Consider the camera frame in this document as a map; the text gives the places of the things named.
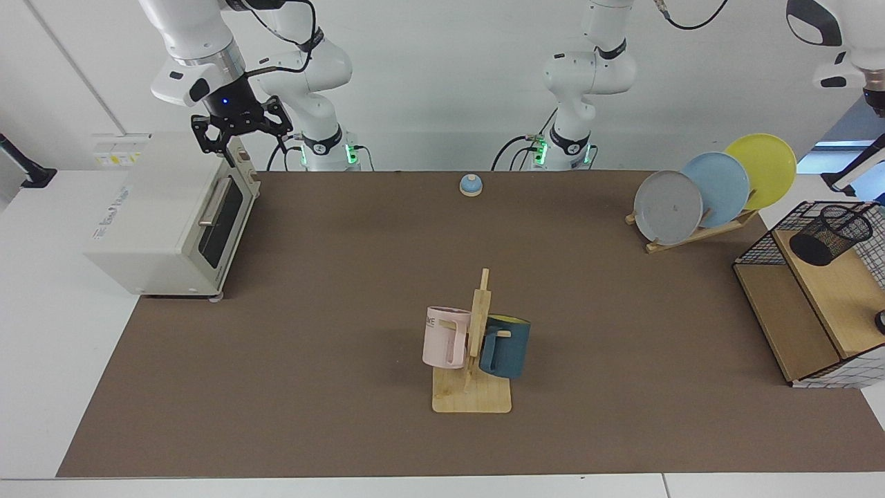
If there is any black arm base cable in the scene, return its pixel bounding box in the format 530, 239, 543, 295
268, 133, 305, 172
492, 107, 559, 172

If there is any yellow plate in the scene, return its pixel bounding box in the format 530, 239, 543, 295
724, 133, 798, 212

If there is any black arm wrist cable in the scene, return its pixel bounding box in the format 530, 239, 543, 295
243, 0, 320, 77

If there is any grey plate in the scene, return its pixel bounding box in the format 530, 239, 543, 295
633, 170, 704, 246

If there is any black arm link cable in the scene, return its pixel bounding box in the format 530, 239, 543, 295
653, 0, 731, 31

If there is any wooden plate rack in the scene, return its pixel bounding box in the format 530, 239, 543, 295
625, 207, 759, 254

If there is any wooden cup stand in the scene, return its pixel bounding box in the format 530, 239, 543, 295
432, 268, 513, 414

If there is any light blue plate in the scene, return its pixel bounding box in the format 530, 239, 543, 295
681, 151, 751, 229

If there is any wire basket with wooden floor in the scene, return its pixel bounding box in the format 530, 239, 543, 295
733, 201, 885, 389

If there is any black mesh pen holder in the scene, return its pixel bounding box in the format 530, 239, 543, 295
790, 205, 875, 267

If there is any brown table cloth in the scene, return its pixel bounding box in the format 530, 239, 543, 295
55, 169, 885, 478

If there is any pink cup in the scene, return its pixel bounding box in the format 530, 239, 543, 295
422, 306, 473, 370

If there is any pale toaster oven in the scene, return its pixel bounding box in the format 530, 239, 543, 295
83, 135, 262, 302

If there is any dark blue cup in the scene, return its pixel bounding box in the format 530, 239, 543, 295
478, 315, 532, 380

